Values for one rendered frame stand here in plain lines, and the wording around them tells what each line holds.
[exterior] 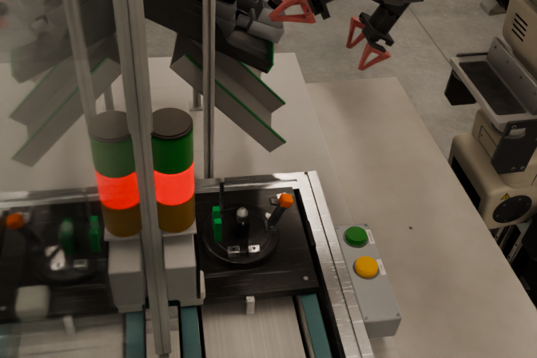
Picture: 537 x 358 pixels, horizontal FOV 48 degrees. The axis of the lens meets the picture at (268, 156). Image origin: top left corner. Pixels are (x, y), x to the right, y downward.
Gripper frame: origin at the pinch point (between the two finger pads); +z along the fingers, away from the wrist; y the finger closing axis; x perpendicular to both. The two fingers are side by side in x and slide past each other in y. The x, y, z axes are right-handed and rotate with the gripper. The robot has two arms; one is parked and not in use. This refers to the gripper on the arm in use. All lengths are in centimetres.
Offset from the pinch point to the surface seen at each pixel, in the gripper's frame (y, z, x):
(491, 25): -202, -87, 195
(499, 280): 33, -21, 58
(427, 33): -193, -49, 174
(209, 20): 7.7, 9.2, -7.7
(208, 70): 8.0, 14.1, 1.2
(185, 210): 49, 13, -10
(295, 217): 23.5, 10.7, 28.9
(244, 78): -6.2, 12.6, 16.3
